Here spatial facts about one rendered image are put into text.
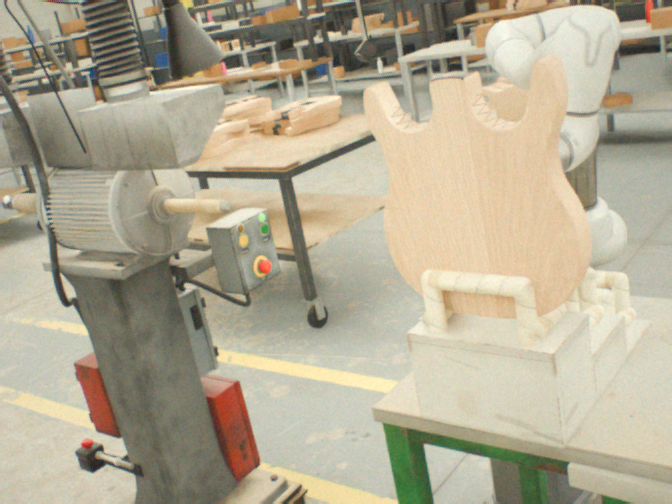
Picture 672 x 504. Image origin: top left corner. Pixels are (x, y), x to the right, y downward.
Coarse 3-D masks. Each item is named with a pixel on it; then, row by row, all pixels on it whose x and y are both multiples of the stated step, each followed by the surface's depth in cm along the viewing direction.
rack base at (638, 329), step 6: (630, 324) 159; (636, 324) 159; (642, 324) 158; (648, 324) 158; (630, 330) 157; (636, 330) 157; (642, 330) 156; (648, 330) 157; (630, 336) 155; (636, 336) 154; (642, 336) 155; (630, 342) 153; (636, 342) 152; (630, 348) 151; (630, 354) 150
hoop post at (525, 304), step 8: (520, 296) 123; (528, 296) 123; (520, 304) 123; (528, 304) 123; (520, 312) 124; (528, 312) 124; (536, 312) 125; (520, 320) 125; (528, 320) 124; (536, 320) 125; (520, 328) 125; (528, 328) 124; (520, 336) 126; (528, 336) 125; (528, 344) 125; (536, 344) 126
